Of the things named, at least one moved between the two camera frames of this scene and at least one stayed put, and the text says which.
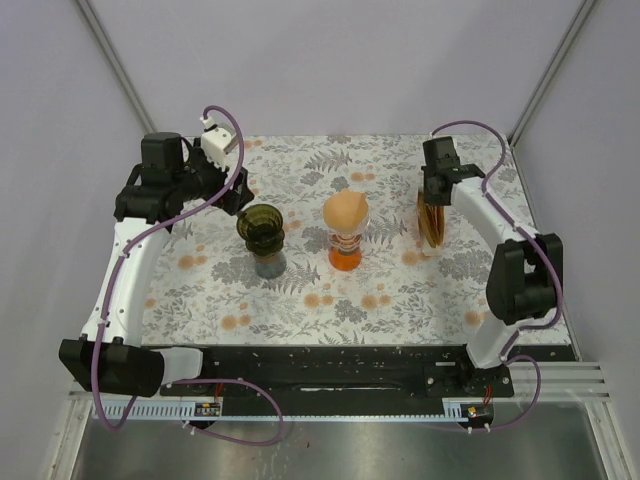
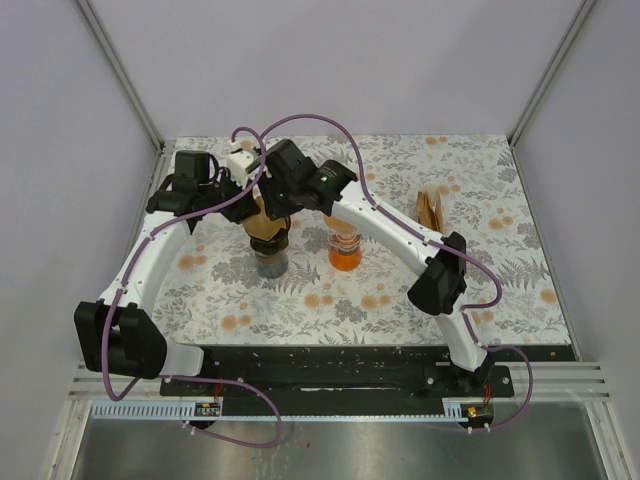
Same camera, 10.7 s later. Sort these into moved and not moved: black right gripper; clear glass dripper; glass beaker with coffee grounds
Moved: black right gripper
Not moved: clear glass dripper; glass beaker with coffee grounds
